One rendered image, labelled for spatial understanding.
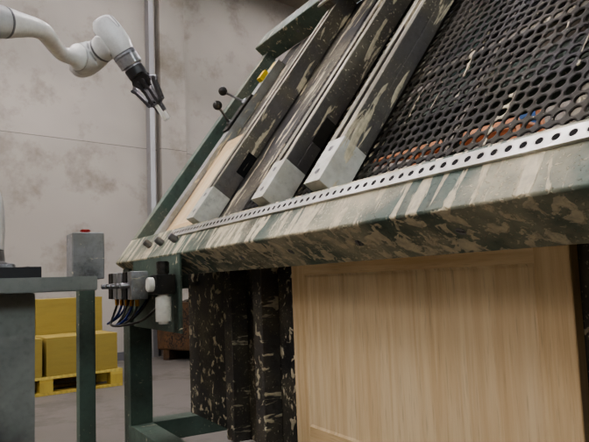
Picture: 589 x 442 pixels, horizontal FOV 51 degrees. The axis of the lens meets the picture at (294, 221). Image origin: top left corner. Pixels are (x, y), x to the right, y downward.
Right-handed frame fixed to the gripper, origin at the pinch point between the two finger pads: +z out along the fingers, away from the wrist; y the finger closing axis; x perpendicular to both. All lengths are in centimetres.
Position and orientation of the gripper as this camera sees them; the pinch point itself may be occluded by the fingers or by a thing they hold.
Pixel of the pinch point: (162, 111)
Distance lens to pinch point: 250.3
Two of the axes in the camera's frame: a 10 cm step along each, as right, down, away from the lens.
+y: -8.1, 4.0, 4.3
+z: 5.2, 8.2, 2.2
